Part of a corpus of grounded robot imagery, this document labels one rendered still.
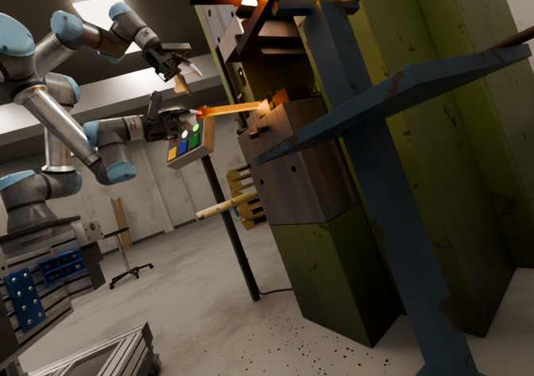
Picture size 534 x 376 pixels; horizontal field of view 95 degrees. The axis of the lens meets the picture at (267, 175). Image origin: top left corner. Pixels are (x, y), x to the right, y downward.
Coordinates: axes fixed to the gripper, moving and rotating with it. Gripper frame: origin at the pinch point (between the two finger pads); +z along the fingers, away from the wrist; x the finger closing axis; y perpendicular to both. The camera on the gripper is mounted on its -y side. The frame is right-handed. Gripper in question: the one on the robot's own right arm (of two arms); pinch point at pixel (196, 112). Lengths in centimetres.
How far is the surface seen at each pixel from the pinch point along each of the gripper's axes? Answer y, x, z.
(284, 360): 101, -4, 2
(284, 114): 12.9, 20.9, 21.7
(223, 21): -40.0, -1.6, 27.1
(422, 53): 8, 49, 70
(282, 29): -31, 8, 51
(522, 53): 27, 79, 16
